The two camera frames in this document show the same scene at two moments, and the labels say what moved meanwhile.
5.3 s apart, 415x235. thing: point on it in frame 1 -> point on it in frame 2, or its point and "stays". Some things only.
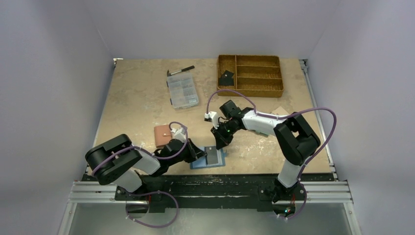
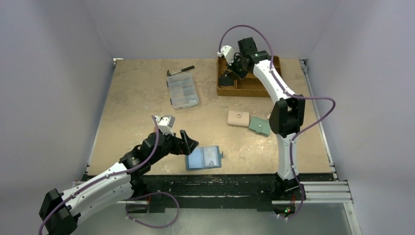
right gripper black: x=221 y=133 -> x=233 y=71
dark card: x=212 y=156 -> x=232 y=75
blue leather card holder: x=201 y=162 stays
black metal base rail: x=265 y=191 stays
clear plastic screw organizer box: x=182 y=90 stays
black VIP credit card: x=226 y=79 stays
